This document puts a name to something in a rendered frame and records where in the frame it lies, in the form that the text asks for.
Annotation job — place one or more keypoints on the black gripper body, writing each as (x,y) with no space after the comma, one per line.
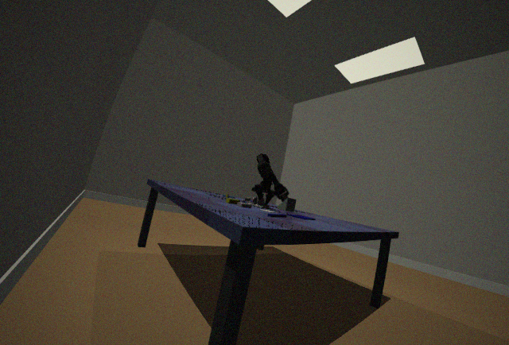
(270,192)

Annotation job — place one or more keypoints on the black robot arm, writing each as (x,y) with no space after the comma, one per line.
(266,173)

